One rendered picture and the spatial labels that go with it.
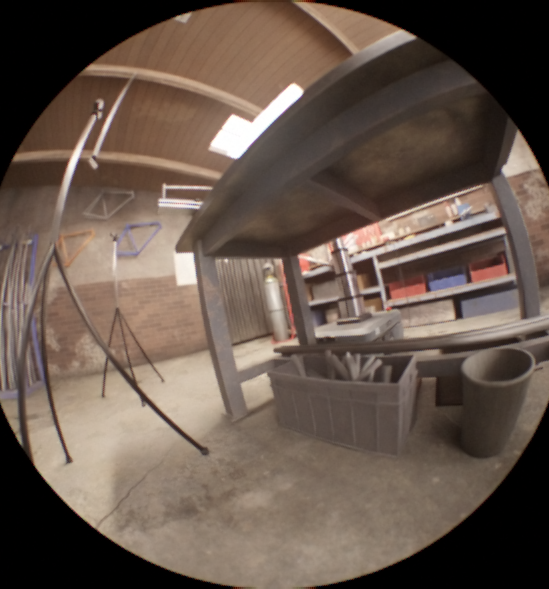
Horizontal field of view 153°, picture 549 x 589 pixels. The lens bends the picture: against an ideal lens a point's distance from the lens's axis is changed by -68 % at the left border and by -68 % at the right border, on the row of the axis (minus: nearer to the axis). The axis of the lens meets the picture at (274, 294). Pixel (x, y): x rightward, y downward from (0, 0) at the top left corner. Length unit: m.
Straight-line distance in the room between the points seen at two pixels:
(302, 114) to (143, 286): 3.23
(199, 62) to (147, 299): 3.25
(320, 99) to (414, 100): 0.18
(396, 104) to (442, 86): 0.11
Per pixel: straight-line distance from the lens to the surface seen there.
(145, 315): 3.35
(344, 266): 1.43
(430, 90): 0.48
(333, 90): 0.47
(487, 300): 2.12
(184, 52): 2.67
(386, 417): 0.56
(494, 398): 0.51
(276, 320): 2.78
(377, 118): 0.46
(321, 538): 0.51
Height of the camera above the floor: 0.46
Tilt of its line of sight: 4 degrees up
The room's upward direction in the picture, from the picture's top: 12 degrees counter-clockwise
